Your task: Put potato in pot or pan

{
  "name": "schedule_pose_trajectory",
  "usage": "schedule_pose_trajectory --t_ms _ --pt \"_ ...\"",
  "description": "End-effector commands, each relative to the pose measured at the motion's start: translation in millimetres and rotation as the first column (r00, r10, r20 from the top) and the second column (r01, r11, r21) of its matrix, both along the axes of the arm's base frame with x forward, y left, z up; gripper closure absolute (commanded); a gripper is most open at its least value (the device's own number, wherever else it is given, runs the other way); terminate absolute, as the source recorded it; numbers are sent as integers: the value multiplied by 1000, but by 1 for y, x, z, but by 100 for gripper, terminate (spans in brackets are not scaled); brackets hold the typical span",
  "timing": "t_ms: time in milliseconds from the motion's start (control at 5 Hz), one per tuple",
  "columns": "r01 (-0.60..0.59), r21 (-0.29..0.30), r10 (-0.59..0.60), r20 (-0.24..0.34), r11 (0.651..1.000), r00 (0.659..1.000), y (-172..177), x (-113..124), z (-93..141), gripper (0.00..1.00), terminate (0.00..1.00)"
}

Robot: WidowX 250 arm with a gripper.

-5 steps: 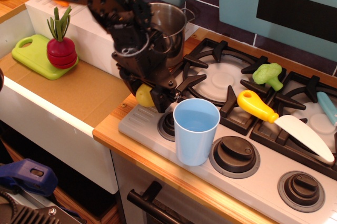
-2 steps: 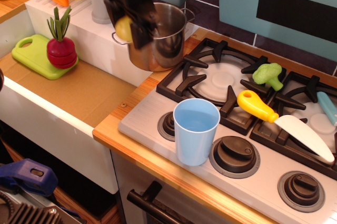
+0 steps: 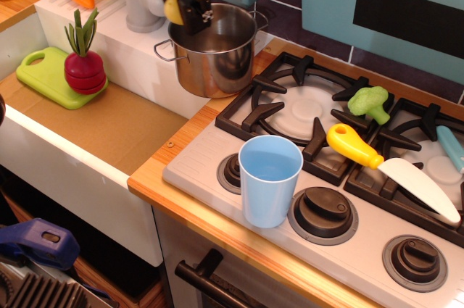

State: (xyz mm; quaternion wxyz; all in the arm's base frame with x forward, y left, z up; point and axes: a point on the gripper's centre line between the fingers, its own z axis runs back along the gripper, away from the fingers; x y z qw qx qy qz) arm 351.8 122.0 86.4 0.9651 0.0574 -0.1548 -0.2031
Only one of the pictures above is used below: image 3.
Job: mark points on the right black stove grate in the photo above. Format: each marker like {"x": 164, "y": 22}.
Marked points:
{"x": 412, "y": 134}

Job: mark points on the right black stove knob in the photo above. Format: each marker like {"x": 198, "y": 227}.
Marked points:
{"x": 415, "y": 263}

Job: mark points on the light blue plastic cup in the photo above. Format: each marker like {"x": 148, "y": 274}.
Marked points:
{"x": 269, "y": 169}

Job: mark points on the red toy radish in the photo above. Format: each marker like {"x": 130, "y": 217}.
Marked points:
{"x": 84, "y": 68}

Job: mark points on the left black stove grate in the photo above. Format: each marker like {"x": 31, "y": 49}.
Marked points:
{"x": 300, "y": 100}

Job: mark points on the black stove knob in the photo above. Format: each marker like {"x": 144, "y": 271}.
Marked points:
{"x": 415, "y": 263}
{"x": 323, "y": 216}
{"x": 228, "y": 174}

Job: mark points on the teal handled utensil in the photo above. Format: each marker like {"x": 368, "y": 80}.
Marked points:
{"x": 451, "y": 145}

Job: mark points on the yellow toy potato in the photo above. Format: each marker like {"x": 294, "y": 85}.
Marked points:
{"x": 172, "y": 12}

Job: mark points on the white toy sink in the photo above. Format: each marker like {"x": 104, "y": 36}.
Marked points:
{"x": 83, "y": 158}

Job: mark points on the grey toy stove top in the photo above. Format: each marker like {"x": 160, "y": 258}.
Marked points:
{"x": 357, "y": 262}

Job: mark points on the black stove grate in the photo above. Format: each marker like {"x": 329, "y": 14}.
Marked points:
{"x": 300, "y": 100}
{"x": 412, "y": 134}

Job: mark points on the grey toy faucet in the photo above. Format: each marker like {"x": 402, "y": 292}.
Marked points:
{"x": 145, "y": 16}

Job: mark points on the yellow handled toy knife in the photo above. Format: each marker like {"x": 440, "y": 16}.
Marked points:
{"x": 343, "y": 139}

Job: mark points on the stainless steel pot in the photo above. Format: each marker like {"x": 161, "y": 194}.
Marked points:
{"x": 217, "y": 61}

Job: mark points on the green toy cutting board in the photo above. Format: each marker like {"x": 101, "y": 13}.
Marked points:
{"x": 44, "y": 71}

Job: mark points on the blue clamp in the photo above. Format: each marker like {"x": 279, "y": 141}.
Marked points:
{"x": 41, "y": 242}

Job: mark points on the black oven door handle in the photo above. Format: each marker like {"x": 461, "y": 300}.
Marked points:
{"x": 199, "y": 278}

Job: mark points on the left black stove knob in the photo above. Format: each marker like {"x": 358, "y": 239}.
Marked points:
{"x": 228, "y": 174}

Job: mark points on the teal toy microwave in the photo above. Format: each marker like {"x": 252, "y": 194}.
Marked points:
{"x": 425, "y": 34}

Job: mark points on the green toy broccoli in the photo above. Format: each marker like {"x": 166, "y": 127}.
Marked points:
{"x": 370, "y": 101}

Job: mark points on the middle black stove knob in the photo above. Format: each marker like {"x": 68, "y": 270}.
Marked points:
{"x": 323, "y": 216}

